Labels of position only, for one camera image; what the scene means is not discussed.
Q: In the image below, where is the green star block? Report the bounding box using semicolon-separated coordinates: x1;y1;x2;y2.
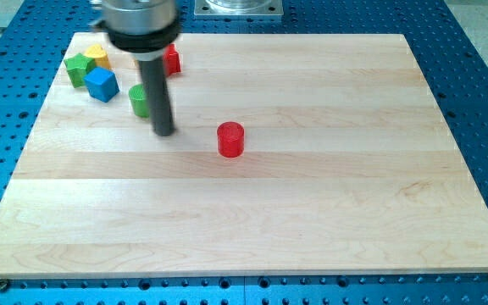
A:
64;53;96;88

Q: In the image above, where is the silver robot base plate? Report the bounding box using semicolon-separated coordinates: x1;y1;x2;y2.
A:
194;0;284;19

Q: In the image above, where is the green cylinder block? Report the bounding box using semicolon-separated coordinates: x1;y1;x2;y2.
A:
128;84;149;118

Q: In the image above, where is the red cylinder block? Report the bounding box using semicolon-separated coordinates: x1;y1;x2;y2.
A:
217;121;245;158

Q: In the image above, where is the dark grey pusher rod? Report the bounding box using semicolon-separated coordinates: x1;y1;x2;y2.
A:
138;58;175;136

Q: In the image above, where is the light wooden board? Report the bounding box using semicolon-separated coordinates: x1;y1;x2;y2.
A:
0;34;488;279

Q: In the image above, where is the blue perforated metal table plate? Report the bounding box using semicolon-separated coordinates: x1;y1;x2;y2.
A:
0;0;488;304

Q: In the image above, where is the yellow heart block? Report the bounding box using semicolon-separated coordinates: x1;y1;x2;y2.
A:
84;44;112;70

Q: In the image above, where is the blue cube block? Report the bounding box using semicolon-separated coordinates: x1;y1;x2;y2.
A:
84;67;119;103

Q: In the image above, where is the red pentagon block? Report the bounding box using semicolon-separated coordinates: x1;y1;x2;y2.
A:
163;43;181;76

